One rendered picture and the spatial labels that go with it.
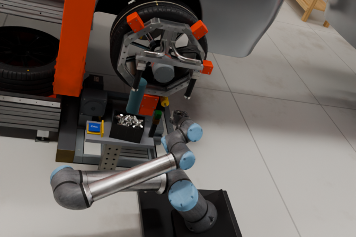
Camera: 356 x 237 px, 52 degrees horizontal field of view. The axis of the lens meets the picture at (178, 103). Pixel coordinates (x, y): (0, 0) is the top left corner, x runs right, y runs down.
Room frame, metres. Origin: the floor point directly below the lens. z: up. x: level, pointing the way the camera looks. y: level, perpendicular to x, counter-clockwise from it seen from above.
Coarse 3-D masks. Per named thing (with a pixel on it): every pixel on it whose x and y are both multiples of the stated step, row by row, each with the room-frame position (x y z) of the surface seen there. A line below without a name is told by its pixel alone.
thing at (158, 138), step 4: (108, 104) 2.37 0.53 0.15; (108, 108) 2.29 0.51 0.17; (108, 112) 2.28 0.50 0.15; (104, 116) 2.22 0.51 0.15; (108, 116) 2.23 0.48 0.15; (100, 120) 2.16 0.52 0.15; (104, 120) 2.18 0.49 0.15; (108, 120) 2.19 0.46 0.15; (156, 136) 2.21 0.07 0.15; (160, 136) 2.22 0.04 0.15; (156, 140) 2.18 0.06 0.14; (160, 140) 2.19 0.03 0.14; (160, 144) 2.19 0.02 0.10
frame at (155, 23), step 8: (144, 24) 2.08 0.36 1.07; (152, 24) 2.05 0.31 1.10; (160, 24) 2.07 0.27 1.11; (168, 24) 2.09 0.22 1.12; (176, 24) 2.15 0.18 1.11; (184, 24) 2.17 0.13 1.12; (128, 32) 2.07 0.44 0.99; (136, 32) 2.03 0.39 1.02; (144, 32) 2.04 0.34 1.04; (184, 32) 2.13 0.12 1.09; (128, 40) 2.01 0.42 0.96; (192, 40) 2.16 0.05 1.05; (128, 48) 2.02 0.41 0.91; (200, 48) 2.18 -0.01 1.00; (120, 56) 2.00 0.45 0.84; (120, 64) 2.02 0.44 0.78; (120, 72) 2.01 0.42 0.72; (128, 72) 2.07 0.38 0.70; (128, 80) 2.04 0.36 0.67; (184, 80) 2.19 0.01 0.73; (152, 88) 2.12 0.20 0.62; (160, 88) 2.16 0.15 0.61; (168, 88) 2.18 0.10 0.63; (176, 88) 2.18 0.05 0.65
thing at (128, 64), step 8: (152, 40) 2.17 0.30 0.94; (160, 40) 2.20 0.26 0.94; (176, 40) 2.23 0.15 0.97; (144, 48) 2.16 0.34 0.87; (152, 48) 2.22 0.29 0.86; (176, 48) 2.25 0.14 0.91; (128, 56) 2.30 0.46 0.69; (184, 56) 2.42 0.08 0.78; (192, 56) 2.30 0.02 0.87; (128, 64) 2.19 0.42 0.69; (144, 72) 2.28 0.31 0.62; (152, 72) 2.32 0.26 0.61; (176, 72) 2.31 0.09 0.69; (184, 72) 2.26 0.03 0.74; (152, 80) 2.22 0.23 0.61; (176, 80) 2.24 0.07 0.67
